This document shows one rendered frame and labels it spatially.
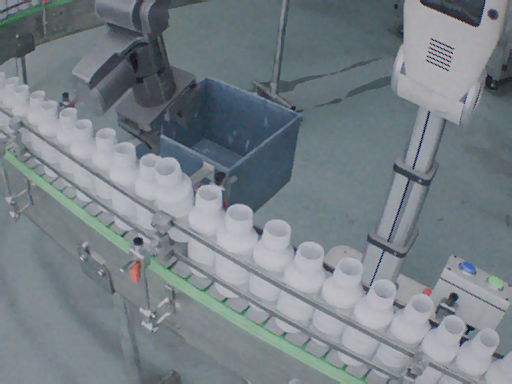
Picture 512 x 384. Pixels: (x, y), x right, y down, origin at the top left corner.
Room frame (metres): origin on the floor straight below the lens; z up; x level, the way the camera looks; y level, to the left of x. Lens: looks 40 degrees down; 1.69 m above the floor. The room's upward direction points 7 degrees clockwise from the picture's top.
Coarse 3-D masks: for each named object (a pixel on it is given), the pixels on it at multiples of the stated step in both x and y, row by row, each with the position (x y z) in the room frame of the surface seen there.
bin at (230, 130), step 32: (224, 96) 1.33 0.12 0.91; (256, 96) 1.28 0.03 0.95; (160, 128) 1.19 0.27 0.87; (192, 128) 1.31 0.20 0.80; (224, 128) 1.32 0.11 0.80; (256, 128) 1.27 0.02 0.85; (288, 128) 1.15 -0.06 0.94; (192, 160) 1.00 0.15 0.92; (224, 160) 1.26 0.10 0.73; (256, 160) 1.04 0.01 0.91; (288, 160) 1.18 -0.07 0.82; (256, 192) 1.05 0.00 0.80
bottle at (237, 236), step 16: (240, 208) 0.59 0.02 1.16; (224, 224) 0.60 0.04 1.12; (240, 224) 0.56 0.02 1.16; (224, 240) 0.56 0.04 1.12; (240, 240) 0.56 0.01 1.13; (256, 240) 0.57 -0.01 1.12; (240, 256) 0.55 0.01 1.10; (224, 272) 0.55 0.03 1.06; (240, 272) 0.55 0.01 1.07; (224, 288) 0.55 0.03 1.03; (240, 288) 0.55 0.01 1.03
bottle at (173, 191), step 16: (160, 160) 0.63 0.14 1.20; (176, 160) 0.63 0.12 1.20; (160, 176) 0.60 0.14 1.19; (176, 176) 0.61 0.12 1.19; (160, 192) 0.61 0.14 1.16; (176, 192) 0.61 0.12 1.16; (192, 192) 0.63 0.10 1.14; (160, 208) 0.61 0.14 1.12; (176, 208) 0.60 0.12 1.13; (176, 240) 0.62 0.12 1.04
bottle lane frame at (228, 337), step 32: (0, 192) 0.90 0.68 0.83; (32, 192) 0.80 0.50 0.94; (64, 224) 0.73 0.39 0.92; (96, 224) 0.68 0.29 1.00; (96, 256) 0.68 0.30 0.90; (128, 256) 0.63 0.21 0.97; (128, 288) 0.64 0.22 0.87; (160, 288) 0.59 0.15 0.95; (192, 288) 0.56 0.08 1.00; (192, 320) 0.56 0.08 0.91; (224, 320) 0.52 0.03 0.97; (224, 352) 0.52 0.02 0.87; (256, 352) 0.49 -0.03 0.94; (288, 352) 0.46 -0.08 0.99
